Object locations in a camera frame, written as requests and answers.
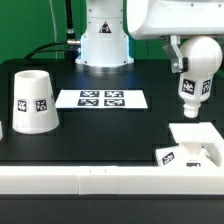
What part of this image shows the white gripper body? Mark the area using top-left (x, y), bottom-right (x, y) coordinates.
top-left (126, 0), bottom-right (224, 40)

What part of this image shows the black cable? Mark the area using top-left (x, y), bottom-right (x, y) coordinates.
top-left (23, 0), bottom-right (82, 60)

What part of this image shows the white lamp shade cone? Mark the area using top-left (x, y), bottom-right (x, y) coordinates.
top-left (12, 70), bottom-right (59, 134)

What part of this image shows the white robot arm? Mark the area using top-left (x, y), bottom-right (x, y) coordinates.
top-left (76, 0), bottom-right (224, 72)

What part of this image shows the white lamp base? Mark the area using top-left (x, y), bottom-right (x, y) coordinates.
top-left (156, 122), bottom-right (224, 168)

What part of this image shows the white marker sheet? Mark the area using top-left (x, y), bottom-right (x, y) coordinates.
top-left (56, 90), bottom-right (148, 109)

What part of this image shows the white lamp bulb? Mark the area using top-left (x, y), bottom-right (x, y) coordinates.
top-left (178, 36), bottom-right (223, 118)

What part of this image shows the white front fence wall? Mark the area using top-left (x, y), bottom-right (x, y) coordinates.
top-left (0, 166), bottom-right (224, 195)

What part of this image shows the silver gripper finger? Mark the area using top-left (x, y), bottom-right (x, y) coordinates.
top-left (163, 35), bottom-right (188, 73)

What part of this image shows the thin grey cable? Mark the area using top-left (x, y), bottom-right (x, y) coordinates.
top-left (48, 0), bottom-right (59, 60)

